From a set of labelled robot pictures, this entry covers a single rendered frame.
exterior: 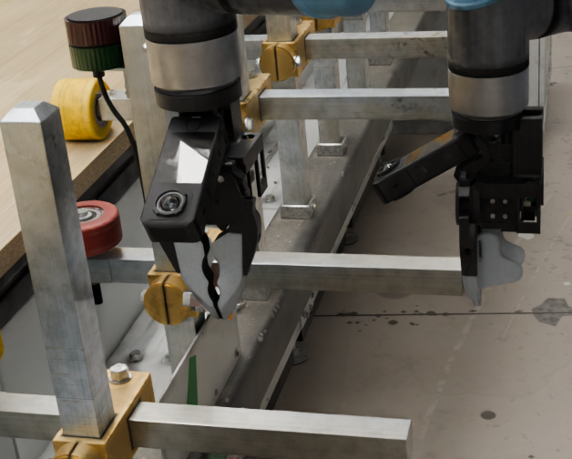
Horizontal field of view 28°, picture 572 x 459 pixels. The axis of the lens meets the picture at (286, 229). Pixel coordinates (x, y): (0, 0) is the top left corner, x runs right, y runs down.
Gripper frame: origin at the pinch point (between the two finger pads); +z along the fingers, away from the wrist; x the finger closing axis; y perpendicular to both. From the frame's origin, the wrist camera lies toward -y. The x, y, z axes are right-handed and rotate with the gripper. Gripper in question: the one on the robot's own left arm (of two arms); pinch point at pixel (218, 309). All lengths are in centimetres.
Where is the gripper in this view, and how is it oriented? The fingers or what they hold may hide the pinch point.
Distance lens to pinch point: 100.2
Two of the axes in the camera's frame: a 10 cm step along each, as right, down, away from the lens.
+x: -9.7, -0.2, 2.5
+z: 0.9, 9.0, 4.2
